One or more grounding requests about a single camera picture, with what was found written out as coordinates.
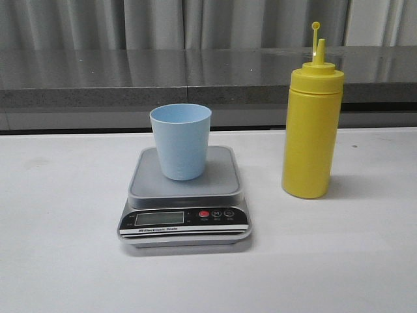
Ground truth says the light blue plastic cup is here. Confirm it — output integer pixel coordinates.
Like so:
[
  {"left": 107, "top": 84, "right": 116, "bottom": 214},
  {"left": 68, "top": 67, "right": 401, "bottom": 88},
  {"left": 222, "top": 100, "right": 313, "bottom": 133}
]
[{"left": 150, "top": 104, "right": 212, "bottom": 181}]

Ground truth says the yellow squeeze bottle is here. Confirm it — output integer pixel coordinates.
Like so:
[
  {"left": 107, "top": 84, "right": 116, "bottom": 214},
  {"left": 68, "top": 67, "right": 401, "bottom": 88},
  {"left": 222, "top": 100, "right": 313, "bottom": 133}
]
[{"left": 281, "top": 22, "right": 345, "bottom": 199}]

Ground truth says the silver digital kitchen scale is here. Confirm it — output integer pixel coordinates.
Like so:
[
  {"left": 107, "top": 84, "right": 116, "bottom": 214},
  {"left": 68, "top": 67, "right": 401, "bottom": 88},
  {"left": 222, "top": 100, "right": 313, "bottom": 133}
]
[{"left": 117, "top": 145, "right": 253, "bottom": 255}]

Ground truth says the grey curtain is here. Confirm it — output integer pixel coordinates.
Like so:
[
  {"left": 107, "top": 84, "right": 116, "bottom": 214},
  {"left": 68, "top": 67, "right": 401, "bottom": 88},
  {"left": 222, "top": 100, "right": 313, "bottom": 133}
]
[{"left": 1, "top": 1, "right": 416, "bottom": 50}]

